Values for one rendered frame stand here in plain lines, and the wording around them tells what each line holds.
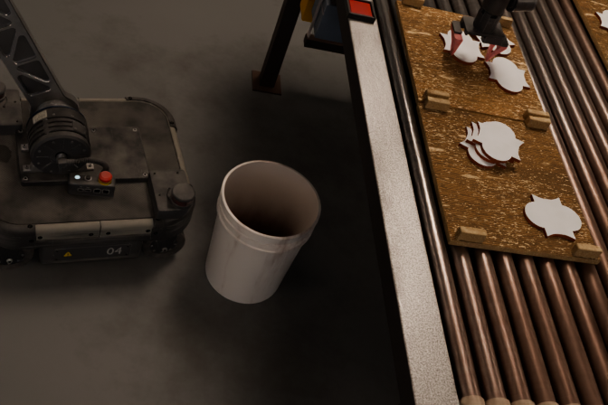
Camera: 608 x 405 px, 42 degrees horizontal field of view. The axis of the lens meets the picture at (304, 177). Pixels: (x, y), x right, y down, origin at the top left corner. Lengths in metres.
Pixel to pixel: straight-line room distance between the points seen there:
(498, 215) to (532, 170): 0.20
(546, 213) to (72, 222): 1.27
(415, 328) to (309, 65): 2.11
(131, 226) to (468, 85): 1.02
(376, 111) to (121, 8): 1.82
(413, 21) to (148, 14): 1.57
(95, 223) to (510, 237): 1.17
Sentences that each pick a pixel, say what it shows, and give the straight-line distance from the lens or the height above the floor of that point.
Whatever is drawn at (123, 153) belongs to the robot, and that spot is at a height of 0.26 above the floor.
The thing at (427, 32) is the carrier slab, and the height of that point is 0.94.
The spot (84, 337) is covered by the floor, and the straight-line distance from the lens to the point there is 2.37.
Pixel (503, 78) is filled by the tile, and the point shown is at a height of 0.95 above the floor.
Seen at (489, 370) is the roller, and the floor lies 0.92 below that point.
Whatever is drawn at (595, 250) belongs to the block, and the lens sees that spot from 1.76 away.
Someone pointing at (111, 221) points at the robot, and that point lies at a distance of 2.31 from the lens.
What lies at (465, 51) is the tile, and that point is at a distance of 2.11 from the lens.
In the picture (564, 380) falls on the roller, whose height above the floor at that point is 0.92.
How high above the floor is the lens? 2.04
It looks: 44 degrees down
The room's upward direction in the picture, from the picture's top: 23 degrees clockwise
